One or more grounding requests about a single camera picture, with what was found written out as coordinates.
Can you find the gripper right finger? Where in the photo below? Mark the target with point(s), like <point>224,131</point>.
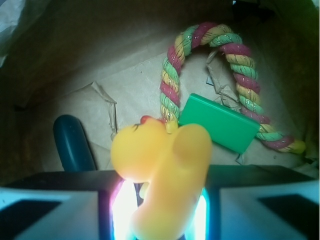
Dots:
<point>261,202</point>

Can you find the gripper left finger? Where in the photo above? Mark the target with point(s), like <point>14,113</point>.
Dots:
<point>62,206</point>

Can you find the yellow rubber duck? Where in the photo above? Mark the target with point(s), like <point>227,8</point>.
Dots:
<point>172,168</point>

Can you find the dark teal cylindrical object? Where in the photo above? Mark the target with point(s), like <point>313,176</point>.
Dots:
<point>72,145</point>

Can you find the green rectangular block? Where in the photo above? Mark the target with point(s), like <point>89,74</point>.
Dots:
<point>225,126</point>

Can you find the brown paper bag bin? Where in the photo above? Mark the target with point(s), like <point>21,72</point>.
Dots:
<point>101,61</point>

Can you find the multicolour twisted rope toy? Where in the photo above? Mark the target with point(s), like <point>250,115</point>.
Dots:
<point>238,56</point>

